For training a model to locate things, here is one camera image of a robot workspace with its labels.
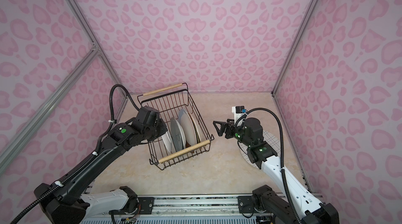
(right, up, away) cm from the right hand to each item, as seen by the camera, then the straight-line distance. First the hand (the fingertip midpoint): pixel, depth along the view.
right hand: (220, 121), depth 73 cm
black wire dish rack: (-31, +10, +31) cm, 45 cm away
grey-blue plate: (-21, -8, +7) cm, 24 cm away
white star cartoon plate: (-11, -9, +5) cm, 15 cm away
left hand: (-25, -1, +1) cm, 25 cm away
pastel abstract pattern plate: (-16, -2, +8) cm, 19 cm away
